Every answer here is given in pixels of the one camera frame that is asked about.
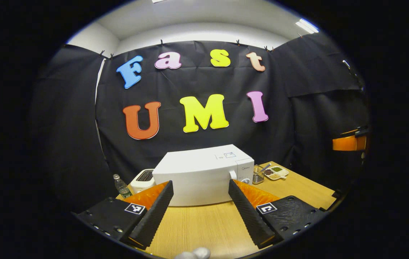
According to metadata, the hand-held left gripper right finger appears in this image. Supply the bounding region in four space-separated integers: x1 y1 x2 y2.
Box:
228 179 329 249

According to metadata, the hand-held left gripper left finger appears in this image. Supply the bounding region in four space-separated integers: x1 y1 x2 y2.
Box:
73 181 174 249

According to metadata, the clear utensil holder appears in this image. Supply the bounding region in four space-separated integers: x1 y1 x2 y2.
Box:
253 165 265 185

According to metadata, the black backdrop cloth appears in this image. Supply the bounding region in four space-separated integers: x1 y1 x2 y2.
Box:
30 32 370 216

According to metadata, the white toaster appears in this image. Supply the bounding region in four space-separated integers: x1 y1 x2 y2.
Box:
130 169 156 195

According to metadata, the ceiling light panel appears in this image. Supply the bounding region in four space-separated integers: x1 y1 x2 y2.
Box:
295 18 319 34

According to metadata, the white microwave oven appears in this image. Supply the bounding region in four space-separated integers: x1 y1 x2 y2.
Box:
152 144 254 207

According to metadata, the white divided condiment dish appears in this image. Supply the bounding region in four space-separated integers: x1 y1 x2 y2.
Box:
264 165 289 180

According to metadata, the clear plastic water bottle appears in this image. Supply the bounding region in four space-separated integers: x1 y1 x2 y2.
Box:
113 174 132 199

